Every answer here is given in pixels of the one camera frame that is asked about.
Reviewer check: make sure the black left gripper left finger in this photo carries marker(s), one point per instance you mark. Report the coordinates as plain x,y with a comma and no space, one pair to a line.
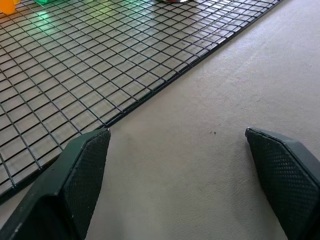
75,180

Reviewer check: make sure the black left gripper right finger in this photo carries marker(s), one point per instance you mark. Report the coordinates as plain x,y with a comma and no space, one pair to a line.
287,175

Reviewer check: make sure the green object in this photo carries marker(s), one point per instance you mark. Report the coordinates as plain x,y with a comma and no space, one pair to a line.
43,1

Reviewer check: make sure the orange plastic object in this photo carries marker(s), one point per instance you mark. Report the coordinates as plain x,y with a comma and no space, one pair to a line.
7,5

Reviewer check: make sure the silver metal object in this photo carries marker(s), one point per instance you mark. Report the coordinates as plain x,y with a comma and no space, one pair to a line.
172,0

